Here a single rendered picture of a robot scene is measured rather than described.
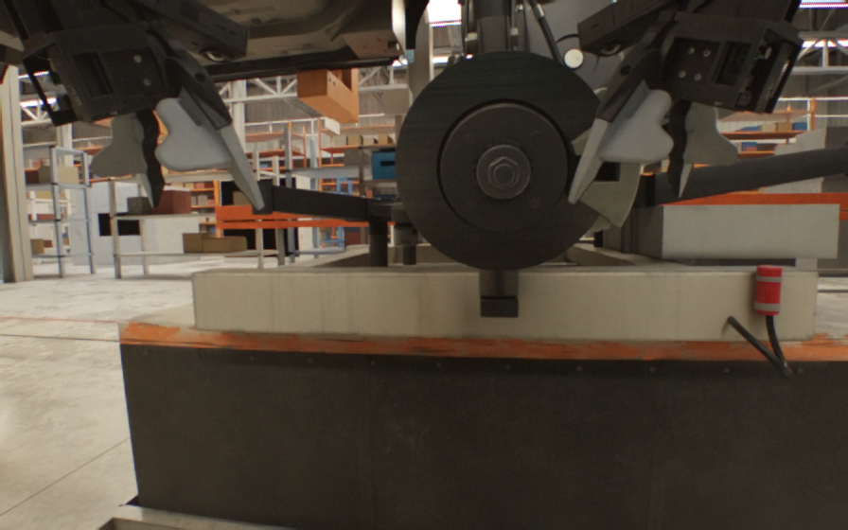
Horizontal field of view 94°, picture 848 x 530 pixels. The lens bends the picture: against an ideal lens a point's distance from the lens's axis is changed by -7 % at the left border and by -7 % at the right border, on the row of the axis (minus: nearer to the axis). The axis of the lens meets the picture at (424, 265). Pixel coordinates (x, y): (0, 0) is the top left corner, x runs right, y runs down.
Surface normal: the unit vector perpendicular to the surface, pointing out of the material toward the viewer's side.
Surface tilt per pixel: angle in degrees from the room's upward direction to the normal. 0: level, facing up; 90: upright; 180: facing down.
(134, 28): 93
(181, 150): 63
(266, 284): 90
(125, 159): 124
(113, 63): 93
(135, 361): 90
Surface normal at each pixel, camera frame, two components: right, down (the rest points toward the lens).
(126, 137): 0.79, 0.58
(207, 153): 0.62, -0.39
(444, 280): -0.15, 0.10
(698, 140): -0.76, 0.61
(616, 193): -0.14, 0.33
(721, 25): -0.85, 0.12
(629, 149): -0.62, -0.37
